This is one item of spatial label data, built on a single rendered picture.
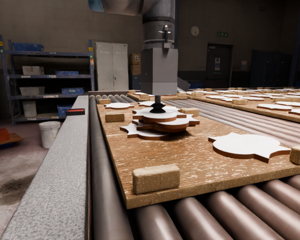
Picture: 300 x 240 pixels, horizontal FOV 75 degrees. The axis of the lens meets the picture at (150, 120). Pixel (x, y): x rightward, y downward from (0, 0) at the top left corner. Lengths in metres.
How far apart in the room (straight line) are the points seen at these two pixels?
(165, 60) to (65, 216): 0.35
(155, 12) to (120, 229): 0.41
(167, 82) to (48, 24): 5.50
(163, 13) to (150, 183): 0.36
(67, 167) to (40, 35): 5.53
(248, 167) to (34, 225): 0.30
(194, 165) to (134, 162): 0.10
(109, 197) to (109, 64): 5.00
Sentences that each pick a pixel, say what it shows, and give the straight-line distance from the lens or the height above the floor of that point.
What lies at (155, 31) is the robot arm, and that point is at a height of 1.17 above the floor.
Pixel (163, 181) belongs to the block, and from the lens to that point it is 0.25.
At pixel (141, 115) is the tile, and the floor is 0.99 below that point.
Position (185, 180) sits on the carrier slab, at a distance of 0.28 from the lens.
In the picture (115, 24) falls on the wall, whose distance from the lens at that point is 5.96.
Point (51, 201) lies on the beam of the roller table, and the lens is 0.31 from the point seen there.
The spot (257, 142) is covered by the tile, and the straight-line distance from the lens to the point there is 0.45.
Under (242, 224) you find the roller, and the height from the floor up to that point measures 0.92.
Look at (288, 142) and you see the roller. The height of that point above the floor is 0.92.
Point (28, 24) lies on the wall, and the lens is 5.93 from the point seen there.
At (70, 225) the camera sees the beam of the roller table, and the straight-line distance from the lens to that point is 0.26.
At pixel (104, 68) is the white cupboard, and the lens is 5.20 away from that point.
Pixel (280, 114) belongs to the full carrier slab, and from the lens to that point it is 0.88.
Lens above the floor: 1.08
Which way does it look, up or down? 13 degrees down
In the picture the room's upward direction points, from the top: straight up
